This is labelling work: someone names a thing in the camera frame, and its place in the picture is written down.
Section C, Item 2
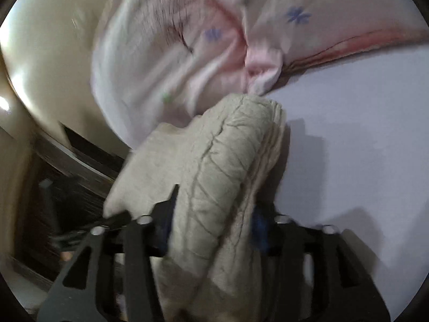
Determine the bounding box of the pink floral cloth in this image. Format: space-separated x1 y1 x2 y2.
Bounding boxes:
90 0 429 148

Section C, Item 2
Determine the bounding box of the cream headboard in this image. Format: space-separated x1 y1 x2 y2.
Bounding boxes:
0 0 135 156

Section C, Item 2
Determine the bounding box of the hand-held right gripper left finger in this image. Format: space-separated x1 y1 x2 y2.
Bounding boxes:
36 184 180 322

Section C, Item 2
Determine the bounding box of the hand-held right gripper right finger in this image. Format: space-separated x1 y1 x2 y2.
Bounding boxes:
251 203 391 322

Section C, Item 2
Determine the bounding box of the white bed sheet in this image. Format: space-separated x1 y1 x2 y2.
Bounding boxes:
248 45 429 322

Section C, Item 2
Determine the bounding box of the beige garment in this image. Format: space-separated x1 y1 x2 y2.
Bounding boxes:
102 93 287 322

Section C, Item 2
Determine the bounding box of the dark wooden bed frame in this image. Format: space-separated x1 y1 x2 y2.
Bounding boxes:
20 121 135 276

